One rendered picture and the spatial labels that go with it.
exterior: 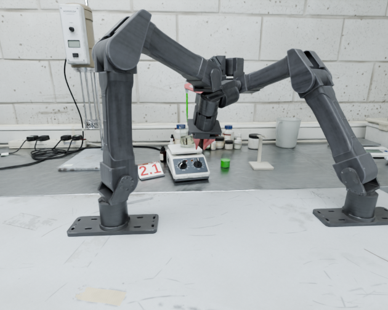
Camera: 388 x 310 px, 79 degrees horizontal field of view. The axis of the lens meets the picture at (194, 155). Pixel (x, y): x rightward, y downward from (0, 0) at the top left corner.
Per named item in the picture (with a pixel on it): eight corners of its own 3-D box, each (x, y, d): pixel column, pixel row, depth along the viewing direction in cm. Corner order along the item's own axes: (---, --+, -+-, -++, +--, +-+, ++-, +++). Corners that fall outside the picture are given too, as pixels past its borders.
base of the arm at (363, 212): (315, 184, 60) (332, 197, 53) (389, 182, 61) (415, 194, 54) (310, 211, 62) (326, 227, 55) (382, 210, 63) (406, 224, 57)
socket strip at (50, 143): (85, 147, 126) (84, 139, 125) (8, 149, 124) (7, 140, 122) (89, 145, 131) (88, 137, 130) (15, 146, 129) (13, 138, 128)
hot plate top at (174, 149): (202, 152, 88) (202, 150, 88) (171, 154, 86) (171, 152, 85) (195, 144, 99) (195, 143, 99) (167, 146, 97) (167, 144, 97)
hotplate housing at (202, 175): (210, 179, 84) (210, 158, 81) (173, 182, 81) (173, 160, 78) (195, 160, 104) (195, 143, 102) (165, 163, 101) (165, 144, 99)
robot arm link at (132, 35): (204, 70, 69) (104, 5, 48) (228, 68, 62) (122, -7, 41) (193, 110, 69) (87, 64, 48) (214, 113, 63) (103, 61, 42)
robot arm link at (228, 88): (222, 101, 77) (217, 63, 72) (243, 103, 70) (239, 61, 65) (196, 112, 70) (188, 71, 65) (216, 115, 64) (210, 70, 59)
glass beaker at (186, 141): (178, 146, 96) (177, 125, 93) (193, 145, 97) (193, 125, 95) (181, 151, 89) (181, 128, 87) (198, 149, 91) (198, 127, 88)
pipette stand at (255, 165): (273, 169, 93) (276, 138, 90) (254, 170, 93) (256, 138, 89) (266, 163, 101) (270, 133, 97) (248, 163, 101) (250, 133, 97)
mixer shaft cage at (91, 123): (97, 129, 101) (90, 67, 94) (81, 129, 101) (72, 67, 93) (102, 126, 107) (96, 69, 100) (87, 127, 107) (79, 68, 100)
